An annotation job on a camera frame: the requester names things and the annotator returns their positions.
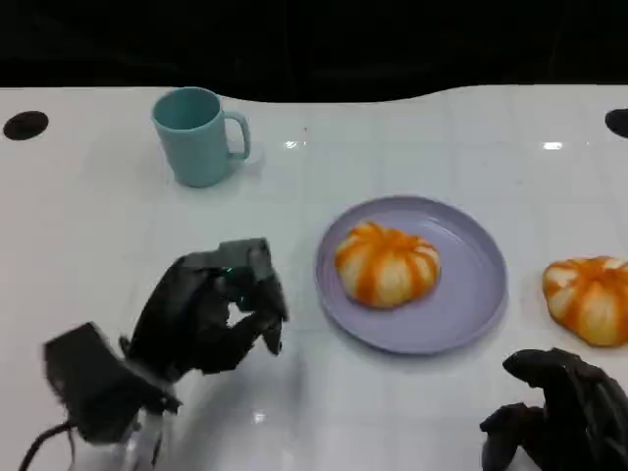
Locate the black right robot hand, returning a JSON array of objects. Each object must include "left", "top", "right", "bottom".
[{"left": 479, "top": 346, "right": 628, "bottom": 471}]

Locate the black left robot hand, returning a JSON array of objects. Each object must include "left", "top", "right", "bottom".
[{"left": 120, "top": 237, "right": 291, "bottom": 385}]

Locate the orange white toy bread roll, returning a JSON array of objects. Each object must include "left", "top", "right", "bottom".
[
  {"left": 334, "top": 220, "right": 442, "bottom": 310},
  {"left": 541, "top": 254, "right": 628, "bottom": 349}
]

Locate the lilac plate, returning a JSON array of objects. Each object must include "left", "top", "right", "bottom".
[{"left": 314, "top": 194, "right": 509, "bottom": 356}]

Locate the pale green mug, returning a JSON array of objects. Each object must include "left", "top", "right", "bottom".
[{"left": 149, "top": 86, "right": 253, "bottom": 189}]

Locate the black round table grommet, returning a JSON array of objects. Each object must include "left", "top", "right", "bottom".
[
  {"left": 603, "top": 108, "right": 628, "bottom": 133},
  {"left": 2, "top": 110, "right": 51, "bottom": 141}
]

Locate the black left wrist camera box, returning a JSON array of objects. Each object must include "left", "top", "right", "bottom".
[{"left": 42, "top": 321, "right": 183, "bottom": 445}]

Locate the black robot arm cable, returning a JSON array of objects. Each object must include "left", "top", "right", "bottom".
[{"left": 16, "top": 423, "right": 79, "bottom": 471}]

